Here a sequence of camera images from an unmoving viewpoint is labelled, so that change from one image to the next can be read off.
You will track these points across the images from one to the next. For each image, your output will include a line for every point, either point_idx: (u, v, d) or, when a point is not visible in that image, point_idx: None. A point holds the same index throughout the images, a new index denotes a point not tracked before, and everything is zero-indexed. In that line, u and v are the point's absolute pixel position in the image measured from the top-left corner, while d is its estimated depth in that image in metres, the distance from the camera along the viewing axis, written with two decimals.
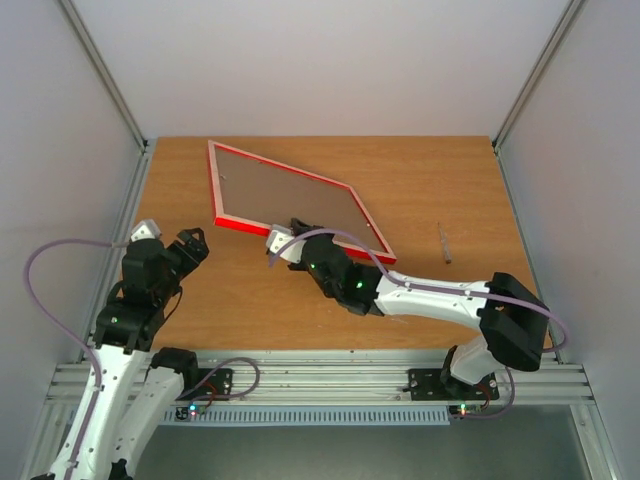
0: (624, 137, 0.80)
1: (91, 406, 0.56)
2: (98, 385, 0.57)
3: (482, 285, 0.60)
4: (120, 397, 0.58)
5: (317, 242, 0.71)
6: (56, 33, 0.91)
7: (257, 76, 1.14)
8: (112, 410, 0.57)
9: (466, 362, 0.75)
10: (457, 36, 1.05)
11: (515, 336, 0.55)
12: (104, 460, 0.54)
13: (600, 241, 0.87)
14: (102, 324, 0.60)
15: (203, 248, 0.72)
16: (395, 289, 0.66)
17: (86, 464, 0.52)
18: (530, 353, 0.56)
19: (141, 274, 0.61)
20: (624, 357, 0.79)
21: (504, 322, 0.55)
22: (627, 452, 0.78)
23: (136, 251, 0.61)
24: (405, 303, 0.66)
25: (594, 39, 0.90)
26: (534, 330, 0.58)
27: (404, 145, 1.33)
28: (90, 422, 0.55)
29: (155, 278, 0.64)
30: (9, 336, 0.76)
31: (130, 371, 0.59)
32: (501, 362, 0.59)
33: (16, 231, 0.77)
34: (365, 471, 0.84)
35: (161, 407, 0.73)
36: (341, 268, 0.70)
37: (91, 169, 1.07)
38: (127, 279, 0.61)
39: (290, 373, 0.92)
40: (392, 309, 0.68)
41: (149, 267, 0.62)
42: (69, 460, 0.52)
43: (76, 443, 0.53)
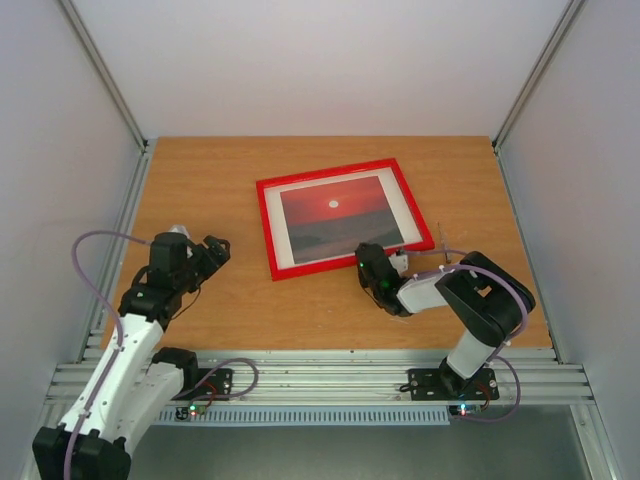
0: (624, 134, 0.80)
1: (110, 364, 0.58)
2: (119, 345, 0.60)
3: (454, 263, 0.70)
4: (137, 361, 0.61)
5: (371, 246, 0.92)
6: (56, 32, 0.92)
7: (257, 75, 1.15)
8: (129, 370, 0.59)
9: (468, 356, 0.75)
10: (455, 35, 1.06)
11: (469, 301, 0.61)
12: (113, 418, 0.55)
13: (601, 238, 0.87)
14: (130, 297, 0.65)
15: (223, 255, 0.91)
16: (408, 282, 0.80)
17: (98, 416, 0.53)
18: (491, 324, 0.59)
19: (167, 258, 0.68)
20: (626, 353, 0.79)
21: (456, 287, 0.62)
22: (628, 451, 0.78)
23: (165, 237, 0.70)
24: (416, 292, 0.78)
25: (593, 39, 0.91)
26: (506, 308, 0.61)
27: (405, 146, 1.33)
28: (106, 379, 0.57)
29: (179, 265, 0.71)
30: (10, 334, 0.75)
31: (151, 339, 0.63)
32: (474, 334, 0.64)
33: (16, 228, 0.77)
34: (365, 471, 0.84)
35: (161, 398, 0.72)
36: (383, 271, 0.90)
37: (91, 167, 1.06)
38: (154, 262, 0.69)
39: (290, 373, 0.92)
40: (411, 302, 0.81)
41: (175, 251, 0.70)
42: (81, 410, 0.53)
43: (90, 396, 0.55)
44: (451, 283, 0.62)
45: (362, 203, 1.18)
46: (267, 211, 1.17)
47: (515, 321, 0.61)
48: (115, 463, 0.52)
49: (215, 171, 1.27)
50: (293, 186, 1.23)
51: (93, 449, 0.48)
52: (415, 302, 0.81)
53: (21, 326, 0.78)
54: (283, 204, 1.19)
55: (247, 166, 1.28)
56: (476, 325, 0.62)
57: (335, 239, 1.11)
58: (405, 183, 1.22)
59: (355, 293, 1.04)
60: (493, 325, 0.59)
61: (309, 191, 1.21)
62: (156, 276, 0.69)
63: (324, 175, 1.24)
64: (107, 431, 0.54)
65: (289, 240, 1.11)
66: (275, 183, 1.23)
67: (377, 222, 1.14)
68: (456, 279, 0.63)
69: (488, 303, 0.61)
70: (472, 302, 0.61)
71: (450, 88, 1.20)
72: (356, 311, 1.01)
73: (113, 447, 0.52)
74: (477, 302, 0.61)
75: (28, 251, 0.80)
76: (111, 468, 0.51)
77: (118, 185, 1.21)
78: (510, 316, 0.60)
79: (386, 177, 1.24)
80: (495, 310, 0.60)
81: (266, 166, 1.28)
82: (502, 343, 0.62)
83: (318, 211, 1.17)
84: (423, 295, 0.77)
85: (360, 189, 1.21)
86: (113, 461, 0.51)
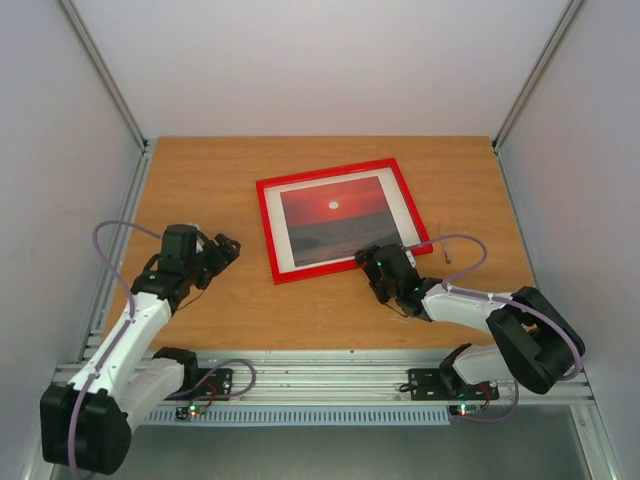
0: (623, 136, 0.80)
1: (120, 333, 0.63)
2: (130, 316, 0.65)
3: (506, 294, 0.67)
4: (145, 335, 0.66)
5: (390, 246, 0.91)
6: (57, 33, 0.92)
7: (257, 75, 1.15)
8: (138, 341, 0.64)
9: (476, 368, 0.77)
10: (455, 36, 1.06)
11: (520, 344, 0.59)
12: (120, 383, 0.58)
13: (600, 238, 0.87)
14: (142, 279, 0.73)
15: (231, 253, 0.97)
16: (439, 291, 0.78)
17: (107, 377, 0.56)
18: (539, 370, 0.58)
19: (179, 245, 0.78)
20: (624, 353, 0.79)
21: (509, 328, 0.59)
22: (627, 451, 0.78)
23: (178, 228, 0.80)
24: (445, 305, 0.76)
25: (592, 39, 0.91)
26: (556, 355, 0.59)
27: (405, 146, 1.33)
28: (116, 347, 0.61)
29: (189, 254, 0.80)
30: (11, 335, 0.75)
31: (160, 316, 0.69)
32: (516, 376, 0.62)
33: (17, 229, 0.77)
34: (365, 471, 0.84)
35: (162, 389, 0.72)
36: (402, 271, 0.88)
37: (91, 168, 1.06)
38: (166, 249, 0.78)
39: (290, 373, 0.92)
40: (435, 311, 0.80)
41: (187, 241, 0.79)
42: (91, 371, 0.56)
43: (100, 360, 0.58)
44: (504, 322, 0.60)
45: (363, 204, 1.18)
46: (267, 211, 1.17)
47: (563, 367, 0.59)
48: (116, 435, 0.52)
49: (216, 171, 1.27)
50: (293, 186, 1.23)
51: (100, 408, 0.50)
52: (439, 314, 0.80)
53: (22, 326, 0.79)
54: (283, 204, 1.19)
55: (247, 166, 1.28)
56: (522, 370, 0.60)
57: (334, 241, 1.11)
58: (405, 183, 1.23)
59: (355, 293, 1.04)
60: (540, 371, 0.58)
61: (309, 191, 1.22)
62: (167, 262, 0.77)
63: (325, 175, 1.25)
64: (115, 392, 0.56)
65: (288, 240, 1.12)
66: (275, 182, 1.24)
67: (376, 221, 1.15)
68: (508, 316, 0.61)
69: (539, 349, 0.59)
70: (525, 348, 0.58)
71: (450, 88, 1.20)
72: (356, 311, 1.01)
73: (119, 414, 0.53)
74: (530, 346, 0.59)
75: (28, 252, 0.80)
76: (114, 439, 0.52)
77: (118, 185, 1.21)
78: (560, 365, 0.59)
79: (386, 177, 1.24)
80: (544, 356, 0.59)
81: (267, 166, 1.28)
82: (548, 391, 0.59)
83: (318, 211, 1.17)
84: (451, 310, 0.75)
85: (360, 190, 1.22)
86: (116, 431, 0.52)
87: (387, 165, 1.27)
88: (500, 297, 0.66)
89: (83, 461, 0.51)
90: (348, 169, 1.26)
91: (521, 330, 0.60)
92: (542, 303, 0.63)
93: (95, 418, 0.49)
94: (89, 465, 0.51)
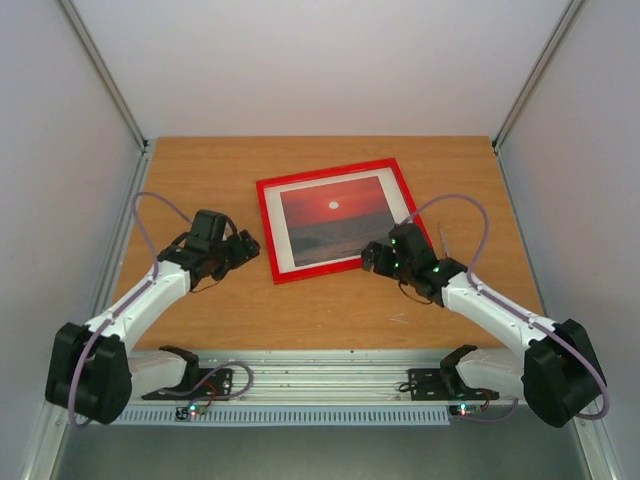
0: (623, 134, 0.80)
1: (140, 291, 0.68)
2: (152, 278, 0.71)
3: (549, 323, 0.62)
4: (161, 298, 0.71)
5: (407, 224, 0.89)
6: (56, 32, 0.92)
7: (256, 75, 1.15)
8: (154, 301, 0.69)
9: (483, 375, 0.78)
10: (455, 35, 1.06)
11: (554, 380, 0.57)
12: (131, 333, 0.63)
13: (601, 237, 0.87)
14: (169, 251, 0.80)
15: (253, 250, 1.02)
16: (465, 286, 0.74)
17: (122, 324, 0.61)
18: (561, 408, 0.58)
19: (208, 227, 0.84)
20: (624, 353, 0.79)
21: (551, 363, 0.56)
22: (628, 451, 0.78)
23: (211, 211, 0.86)
24: (469, 304, 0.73)
25: (593, 39, 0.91)
26: (582, 396, 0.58)
27: (404, 146, 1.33)
28: (135, 302, 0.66)
29: (216, 238, 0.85)
30: (11, 334, 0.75)
31: (178, 285, 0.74)
32: (532, 403, 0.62)
33: (17, 228, 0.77)
34: (365, 471, 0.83)
35: (164, 376, 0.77)
36: (416, 249, 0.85)
37: (91, 167, 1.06)
38: (196, 228, 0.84)
39: (290, 374, 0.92)
40: (453, 302, 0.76)
41: (216, 226, 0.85)
42: (108, 315, 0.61)
43: (118, 308, 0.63)
44: (545, 356, 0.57)
45: (362, 204, 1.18)
46: (267, 211, 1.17)
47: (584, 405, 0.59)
48: (117, 386, 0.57)
49: (215, 171, 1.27)
50: (293, 186, 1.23)
51: (110, 352, 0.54)
52: (459, 309, 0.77)
53: (22, 326, 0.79)
54: (282, 204, 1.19)
55: (247, 166, 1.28)
56: (543, 403, 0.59)
57: (334, 241, 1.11)
58: (405, 183, 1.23)
59: (355, 293, 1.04)
60: (561, 407, 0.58)
61: (309, 191, 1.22)
62: (194, 240, 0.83)
63: (324, 175, 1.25)
64: (126, 340, 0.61)
65: (288, 241, 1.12)
66: (275, 182, 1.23)
67: (376, 222, 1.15)
68: (550, 354, 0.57)
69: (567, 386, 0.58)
70: (558, 388, 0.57)
71: (450, 88, 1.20)
72: (356, 311, 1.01)
73: (125, 360, 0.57)
74: (562, 387, 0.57)
75: (28, 251, 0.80)
76: (114, 389, 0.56)
77: (118, 185, 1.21)
78: (580, 402, 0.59)
79: (386, 177, 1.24)
80: (571, 397, 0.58)
81: (267, 166, 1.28)
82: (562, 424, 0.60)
83: (318, 211, 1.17)
84: (476, 311, 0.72)
85: (360, 190, 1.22)
86: (118, 381, 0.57)
87: (387, 165, 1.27)
88: (543, 325, 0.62)
89: (82, 399, 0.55)
90: (347, 169, 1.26)
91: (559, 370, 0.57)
92: (583, 342, 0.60)
93: (106, 357, 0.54)
94: (88, 403, 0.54)
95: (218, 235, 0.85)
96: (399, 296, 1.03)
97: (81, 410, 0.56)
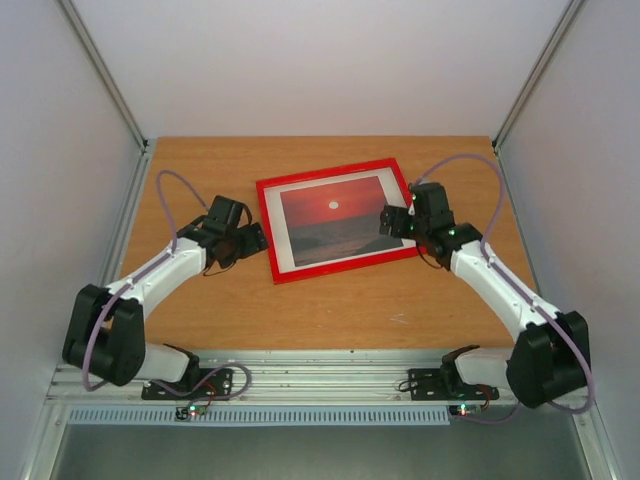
0: (624, 133, 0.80)
1: (159, 262, 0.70)
2: (170, 252, 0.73)
3: (552, 310, 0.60)
4: (177, 272, 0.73)
5: (431, 183, 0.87)
6: (56, 32, 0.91)
7: (256, 74, 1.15)
8: (171, 274, 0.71)
9: (479, 368, 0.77)
10: (455, 35, 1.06)
11: (539, 361, 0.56)
12: (147, 301, 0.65)
13: (601, 237, 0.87)
14: (187, 229, 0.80)
15: (264, 243, 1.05)
16: (476, 257, 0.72)
17: (140, 290, 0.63)
18: (540, 390, 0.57)
19: (225, 211, 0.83)
20: (625, 353, 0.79)
21: (541, 344, 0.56)
22: (628, 451, 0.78)
23: (228, 197, 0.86)
24: (477, 275, 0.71)
25: (593, 39, 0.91)
26: (566, 384, 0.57)
27: (404, 145, 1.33)
28: (153, 271, 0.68)
29: (232, 224, 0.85)
30: (12, 334, 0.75)
31: (193, 263, 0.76)
32: (514, 381, 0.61)
33: (17, 229, 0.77)
34: (364, 471, 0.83)
35: (171, 366, 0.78)
36: (435, 207, 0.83)
37: (91, 167, 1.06)
38: (214, 212, 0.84)
39: (290, 374, 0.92)
40: (462, 270, 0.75)
41: (232, 212, 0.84)
42: (127, 280, 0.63)
43: (137, 275, 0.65)
44: (539, 339, 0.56)
45: (362, 204, 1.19)
46: (267, 211, 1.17)
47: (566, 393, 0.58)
48: (131, 349, 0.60)
49: (215, 171, 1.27)
50: (293, 186, 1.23)
51: (127, 313, 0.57)
52: (466, 276, 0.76)
53: (23, 326, 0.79)
54: (282, 203, 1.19)
55: (247, 166, 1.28)
56: (525, 382, 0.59)
57: (334, 241, 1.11)
58: (405, 182, 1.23)
59: (355, 293, 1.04)
60: (543, 391, 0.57)
61: (309, 191, 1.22)
62: (211, 222, 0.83)
63: (324, 174, 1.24)
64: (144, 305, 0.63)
65: (288, 240, 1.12)
66: (275, 182, 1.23)
67: (376, 222, 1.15)
68: (543, 337, 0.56)
69: (553, 371, 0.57)
70: (542, 369, 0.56)
71: (450, 87, 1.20)
72: (356, 311, 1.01)
73: (139, 325, 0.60)
74: (546, 369, 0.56)
75: (28, 251, 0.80)
76: (129, 351, 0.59)
77: (118, 185, 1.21)
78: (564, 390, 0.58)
79: (386, 177, 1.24)
80: (555, 383, 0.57)
81: (267, 166, 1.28)
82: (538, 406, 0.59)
83: (318, 211, 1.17)
84: (483, 281, 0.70)
85: (360, 190, 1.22)
86: (133, 344, 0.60)
87: (387, 165, 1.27)
88: (545, 310, 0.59)
89: (98, 360, 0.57)
90: (347, 169, 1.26)
91: (548, 354, 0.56)
92: (580, 334, 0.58)
93: (125, 319, 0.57)
94: (103, 365, 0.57)
95: (234, 219, 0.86)
96: (399, 296, 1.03)
97: (95, 371, 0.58)
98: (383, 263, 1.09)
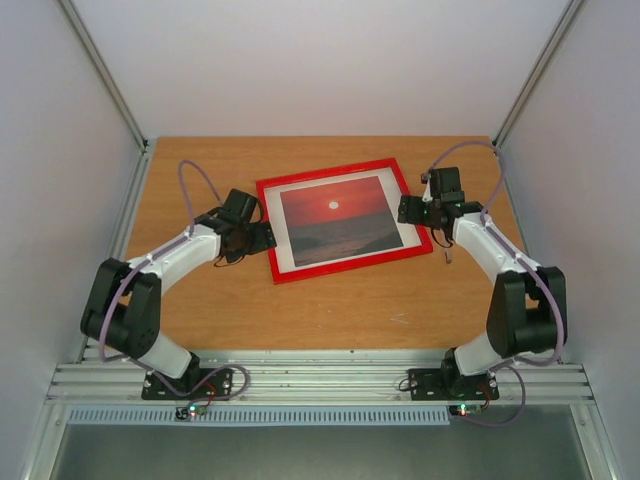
0: (624, 133, 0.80)
1: (177, 243, 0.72)
2: (187, 235, 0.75)
3: (533, 263, 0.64)
4: (193, 255, 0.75)
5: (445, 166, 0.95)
6: (55, 32, 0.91)
7: (256, 73, 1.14)
8: (187, 256, 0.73)
9: (474, 353, 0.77)
10: (455, 34, 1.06)
11: (514, 304, 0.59)
12: (165, 278, 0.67)
13: (601, 236, 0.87)
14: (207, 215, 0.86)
15: (272, 242, 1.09)
16: (474, 223, 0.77)
17: (159, 267, 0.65)
18: (513, 336, 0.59)
19: (240, 203, 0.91)
20: (625, 353, 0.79)
21: (516, 287, 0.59)
22: (628, 451, 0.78)
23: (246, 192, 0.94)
24: (473, 239, 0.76)
25: (592, 39, 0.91)
26: (540, 335, 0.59)
27: (405, 145, 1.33)
28: (172, 250, 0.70)
29: (246, 217, 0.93)
30: (12, 334, 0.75)
31: (207, 248, 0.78)
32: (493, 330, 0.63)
33: (18, 229, 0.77)
34: (365, 471, 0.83)
35: (176, 359, 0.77)
36: (446, 185, 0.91)
37: (91, 167, 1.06)
38: (229, 204, 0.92)
39: (290, 374, 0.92)
40: (461, 235, 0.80)
41: (248, 206, 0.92)
42: (147, 256, 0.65)
43: (157, 253, 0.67)
44: (511, 282, 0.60)
45: (362, 204, 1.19)
46: (267, 211, 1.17)
47: (539, 346, 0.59)
48: (147, 325, 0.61)
49: (215, 171, 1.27)
50: (293, 186, 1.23)
51: (146, 286, 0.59)
52: (465, 240, 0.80)
53: (23, 325, 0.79)
54: (283, 203, 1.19)
55: (247, 165, 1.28)
56: (501, 329, 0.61)
57: (334, 241, 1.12)
58: (405, 183, 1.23)
59: (355, 293, 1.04)
60: (511, 335, 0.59)
61: (309, 191, 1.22)
62: (226, 214, 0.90)
63: (325, 175, 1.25)
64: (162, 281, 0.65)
65: (288, 240, 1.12)
66: (276, 183, 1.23)
67: (376, 222, 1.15)
68: (520, 283, 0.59)
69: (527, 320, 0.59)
70: (516, 315, 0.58)
71: (450, 87, 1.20)
72: (356, 311, 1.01)
73: (156, 300, 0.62)
74: (521, 316, 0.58)
75: (28, 250, 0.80)
76: (144, 327, 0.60)
77: (118, 185, 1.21)
78: (535, 341, 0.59)
79: (386, 177, 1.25)
80: (528, 331, 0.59)
81: (267, 166, 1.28)
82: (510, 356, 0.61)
83: (318, 211, 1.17)
84: (477, 243, 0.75)
85: (360, 190, 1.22)
86: (148, 320, 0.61)
87: (387, 165, 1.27)
88: (526, 261, 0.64)
89: (114, 333, 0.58)
90: (347, 169, 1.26)
91: (523, 300, 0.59)
92: (559, 288, 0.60)
93: (143, 293, 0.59)
94: (119, 338, 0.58)
95: (248, 212, 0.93)
96: (399, 296, 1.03)
97: (111, 344, 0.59)
98: (383, 263, 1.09)
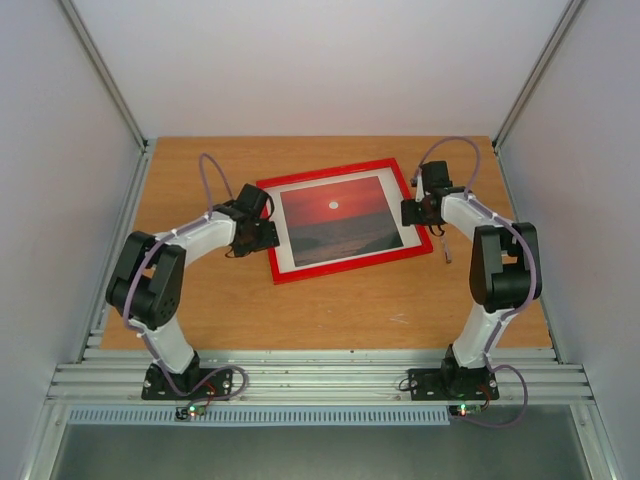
0: (623, 133, 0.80)
1: (198, 223, 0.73)
2: (208, 217, 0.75)
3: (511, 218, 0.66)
4: (212, 236, 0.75)
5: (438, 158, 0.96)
6: (56, 32, 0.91)
7: (256, 73, 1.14)
8: (207, 236, 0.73)
9: (467, 339, 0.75)
10: (455, 34, 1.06)
11: (488, 250, 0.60)
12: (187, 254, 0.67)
13: (601, 236, 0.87)
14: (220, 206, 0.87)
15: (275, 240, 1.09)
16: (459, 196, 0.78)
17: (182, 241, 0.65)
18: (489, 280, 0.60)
19: (253, 195, 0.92)
20: (624, 354, 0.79)
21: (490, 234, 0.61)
22: (628, 451, 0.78)
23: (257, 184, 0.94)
24: (458, 211, 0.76)
25: (592, 38, 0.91)
26: (517, 282, 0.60)
27: (405, 145, 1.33)
28: (194, 228, 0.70)
29: (258, 209, 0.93)
30: (12, 334, 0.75)
31: (226, 232, 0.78)
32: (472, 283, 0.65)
33: (18, 229, 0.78)
34: (365, 471, 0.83)
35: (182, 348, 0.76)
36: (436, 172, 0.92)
37: (91, 166, 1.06)
38: (243, 197, 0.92)
39: (290, 373, 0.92)
40: (448, 212, 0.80)
41: (260, 198, 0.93)
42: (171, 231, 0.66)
43: (180, 230, 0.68)
44: (487, 230, 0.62)
45: (363, 204, 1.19)
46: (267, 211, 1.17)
47: (516, 295, 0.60)
48: (169, 295, 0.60)
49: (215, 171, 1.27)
50: (293, 185, 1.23)
51: (171, 257, 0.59)
52: (452, 218, 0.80)
53: (23, 325, 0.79)
54: (283, 203, 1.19)
55: (247, 166, 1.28)
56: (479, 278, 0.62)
57: (334, 241, 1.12)
58: (405, 183, 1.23)
59: (355, 294, 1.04)
60: (489, 283, 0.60)
61: (309, 191, 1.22)
62: (238, 206, 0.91)
63: (325, 175, 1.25)
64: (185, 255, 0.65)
65: (288, 240, 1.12)
66: (276, 183, 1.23)
67: (376, 222, 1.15)
68: (495, 232, 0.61)
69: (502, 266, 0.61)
70: (490, 260, 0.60)
71: (451, 87, 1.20)
72: (356, 311, 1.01)
73: (180, 272, 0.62)
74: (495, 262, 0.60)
75: (28, 251, 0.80)
76: (166, 297, 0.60)
77: (118, 185, 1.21)
78: (512, 290, 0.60)
79: (386, 177, 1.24)
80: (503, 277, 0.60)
81: (267, 166, 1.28)
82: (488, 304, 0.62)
83: (319, 211, 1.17)
84: (461, 216, 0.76)
85: (360, 190, 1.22)
86: (171, 291, 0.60)
87: (387, 165, 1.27)
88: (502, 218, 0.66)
89: (139, 301, 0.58)
90: (347, 169, 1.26)
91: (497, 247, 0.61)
92: (534, 241, 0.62)
93: (167, 262, 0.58)
94: (143, 306, 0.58)
95: (260, 206, 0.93)
96: (399, 296, 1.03)
97: (136, 313, 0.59)
98: (383, 263, 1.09)
